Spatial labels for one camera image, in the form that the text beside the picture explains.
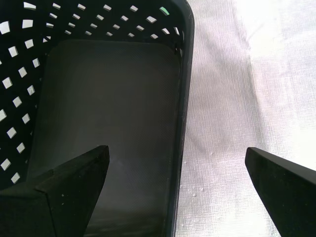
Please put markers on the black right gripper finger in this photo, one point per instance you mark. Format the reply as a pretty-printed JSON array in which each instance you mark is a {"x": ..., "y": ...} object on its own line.
[
  {"x": 61, "y": 197},
  {"x": 288, "y": 197}
]

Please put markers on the black plastic lattice basket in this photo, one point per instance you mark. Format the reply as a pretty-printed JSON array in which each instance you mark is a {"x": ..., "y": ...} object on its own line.
[{"x": 111, "y": 98}]

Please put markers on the white table cover sheet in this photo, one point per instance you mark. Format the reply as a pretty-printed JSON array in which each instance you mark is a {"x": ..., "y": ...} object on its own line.
[{"x": 247, "y": 98}]

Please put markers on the small green tape square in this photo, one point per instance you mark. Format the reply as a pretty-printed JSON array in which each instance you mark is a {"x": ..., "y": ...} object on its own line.
[{"x": 164, "y": 10}]

